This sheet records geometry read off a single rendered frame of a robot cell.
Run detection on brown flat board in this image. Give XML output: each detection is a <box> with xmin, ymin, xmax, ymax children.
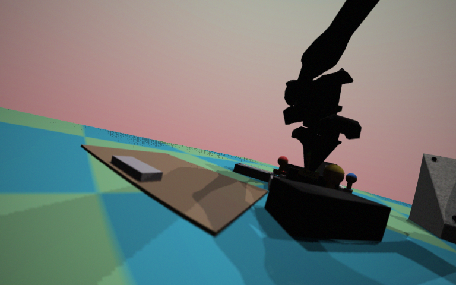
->
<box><xmin>81</xmin><ymin>145</ymin><xmax>268</xmax><ymax>236</ymax></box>

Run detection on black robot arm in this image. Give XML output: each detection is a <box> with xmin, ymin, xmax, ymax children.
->
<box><xmin>283</xmin><ymin>0</ymin><xmax>380</xmax><ymax>125</ymax></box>

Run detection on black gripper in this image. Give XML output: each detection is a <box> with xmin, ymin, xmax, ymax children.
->
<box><xmin>291</xmin><ymin>96</ymin><xmax>362</xmax><ymax>172</ymax></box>

